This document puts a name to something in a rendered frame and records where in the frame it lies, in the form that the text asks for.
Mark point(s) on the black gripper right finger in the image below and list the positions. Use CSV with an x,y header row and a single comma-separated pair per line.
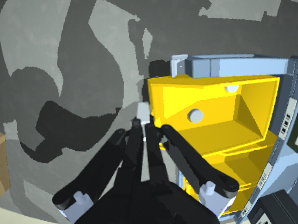
x,y
217,189

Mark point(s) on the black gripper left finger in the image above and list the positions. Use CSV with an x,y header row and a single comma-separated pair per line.
x,y
78,196

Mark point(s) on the light blue metal shelf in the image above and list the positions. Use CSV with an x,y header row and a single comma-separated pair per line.
x,y
285,175

